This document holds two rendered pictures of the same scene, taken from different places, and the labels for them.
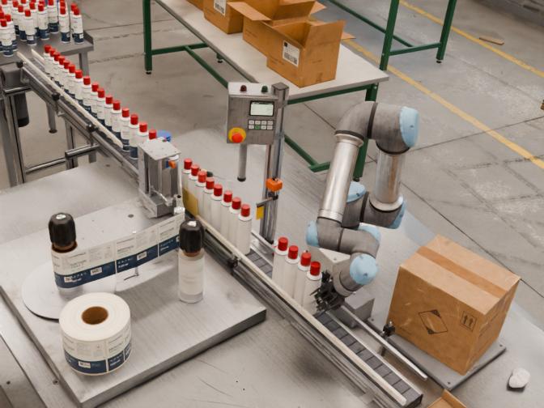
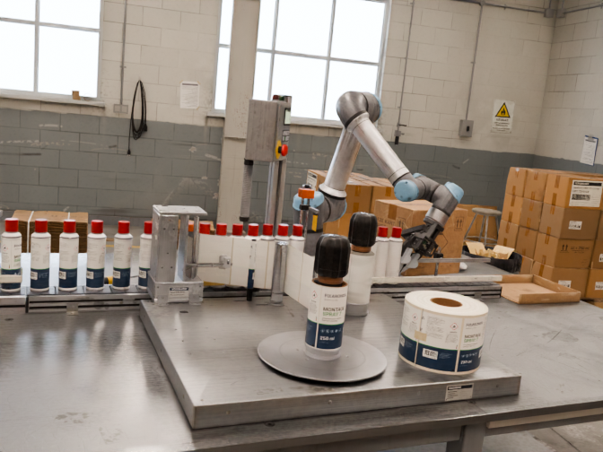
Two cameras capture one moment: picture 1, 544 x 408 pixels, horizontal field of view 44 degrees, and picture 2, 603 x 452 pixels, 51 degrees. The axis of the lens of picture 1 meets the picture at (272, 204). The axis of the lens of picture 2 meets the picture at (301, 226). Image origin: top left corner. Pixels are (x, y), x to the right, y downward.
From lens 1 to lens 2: 262 cm
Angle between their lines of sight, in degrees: 69
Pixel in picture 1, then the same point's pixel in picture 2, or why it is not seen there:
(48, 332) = (406, 378)
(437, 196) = not seen: hidden behind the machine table
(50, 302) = (353, 366)
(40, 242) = (203, 362)
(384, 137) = (371, 113)
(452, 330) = (450, 239)
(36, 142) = not seen: outside the picture
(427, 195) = not seen: hidden behind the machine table
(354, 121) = (361, 102)
